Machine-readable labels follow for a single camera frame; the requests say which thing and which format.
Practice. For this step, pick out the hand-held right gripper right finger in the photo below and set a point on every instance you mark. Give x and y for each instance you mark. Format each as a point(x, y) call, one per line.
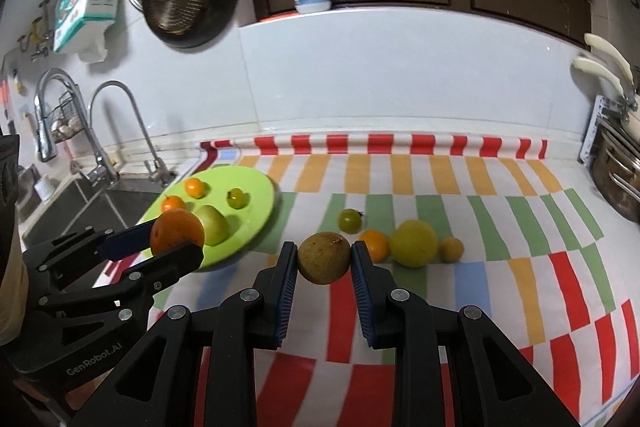
point(361, 297)

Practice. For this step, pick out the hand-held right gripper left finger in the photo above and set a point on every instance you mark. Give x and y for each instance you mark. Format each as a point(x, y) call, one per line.
point(287, 297)

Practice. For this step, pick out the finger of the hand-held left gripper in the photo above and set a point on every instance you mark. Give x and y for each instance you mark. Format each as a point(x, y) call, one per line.
point(127, 241)
point(165, 264)

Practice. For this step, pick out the orange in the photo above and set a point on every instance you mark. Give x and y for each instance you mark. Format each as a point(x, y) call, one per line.
point(376, 244)
point(177, 229)
point(172, 204)
point(194, 188)

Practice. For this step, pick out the brown round fruit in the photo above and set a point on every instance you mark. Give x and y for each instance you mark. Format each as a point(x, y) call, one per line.
point(323, 258)

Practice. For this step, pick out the green apple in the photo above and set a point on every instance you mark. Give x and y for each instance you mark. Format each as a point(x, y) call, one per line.
point(412, 243)
point(214, 229)

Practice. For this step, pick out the small green tomato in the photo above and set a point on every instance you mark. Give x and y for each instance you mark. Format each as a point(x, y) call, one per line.
point(236, 198)

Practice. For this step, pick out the green plate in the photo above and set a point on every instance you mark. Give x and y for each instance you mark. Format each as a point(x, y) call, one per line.
point(250, 192)

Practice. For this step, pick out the steel sink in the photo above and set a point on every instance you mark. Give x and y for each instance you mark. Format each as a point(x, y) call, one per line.
point(100, 212)

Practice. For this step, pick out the green tangerine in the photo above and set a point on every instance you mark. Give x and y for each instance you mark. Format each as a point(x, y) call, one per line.
point(350, 220)

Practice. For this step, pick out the striped colourful tablecloth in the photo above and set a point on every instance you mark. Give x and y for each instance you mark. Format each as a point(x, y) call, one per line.
point(450, 307)

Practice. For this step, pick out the small yellow-brown fruit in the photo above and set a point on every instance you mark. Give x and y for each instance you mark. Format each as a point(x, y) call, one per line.
point(451, 249)

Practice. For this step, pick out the chrome gooseneck faucet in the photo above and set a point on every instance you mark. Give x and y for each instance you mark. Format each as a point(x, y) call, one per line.
point(135, 117)

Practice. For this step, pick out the chrome pull-down faucet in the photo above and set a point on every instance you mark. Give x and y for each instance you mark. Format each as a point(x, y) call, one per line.
point(45, 122)

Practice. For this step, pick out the steel pot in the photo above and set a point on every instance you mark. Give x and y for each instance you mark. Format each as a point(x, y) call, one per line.
point(620, 177)

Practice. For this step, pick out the bicycle-shaped wall hook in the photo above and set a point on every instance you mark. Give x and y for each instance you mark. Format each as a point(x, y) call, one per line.
point(35, 34)

